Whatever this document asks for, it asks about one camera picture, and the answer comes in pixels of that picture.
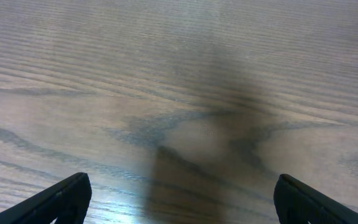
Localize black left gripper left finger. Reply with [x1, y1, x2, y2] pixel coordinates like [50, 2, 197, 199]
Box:
[0, 172, 92, 224]

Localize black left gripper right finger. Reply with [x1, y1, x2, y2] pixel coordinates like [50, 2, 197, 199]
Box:
[273, 174, 358, 224]

